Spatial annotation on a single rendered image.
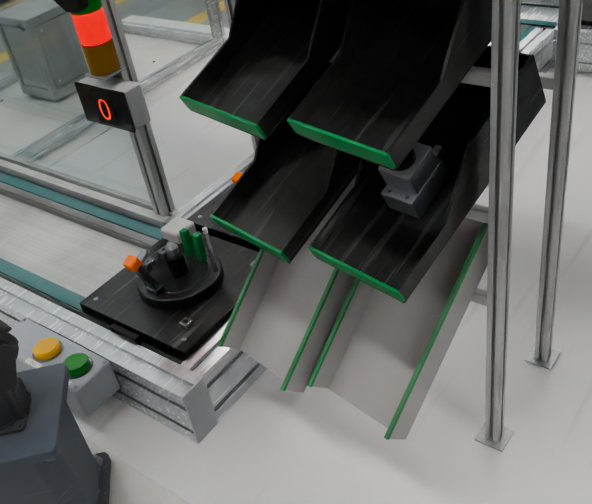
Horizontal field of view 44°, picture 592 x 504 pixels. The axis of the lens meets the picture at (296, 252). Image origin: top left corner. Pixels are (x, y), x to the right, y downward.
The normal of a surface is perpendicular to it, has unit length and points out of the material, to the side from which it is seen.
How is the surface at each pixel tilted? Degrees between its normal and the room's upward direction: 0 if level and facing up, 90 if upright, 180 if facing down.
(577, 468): 0
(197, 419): 90
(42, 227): 0
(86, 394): 90
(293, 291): 45
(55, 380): 0
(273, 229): 25
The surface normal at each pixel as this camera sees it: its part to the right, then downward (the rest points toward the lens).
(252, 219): -0.43, -0.51
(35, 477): 0.16, 0.58
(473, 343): -0.14, -0.79
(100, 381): 0.80, 0.26
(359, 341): -0.61, -0.21
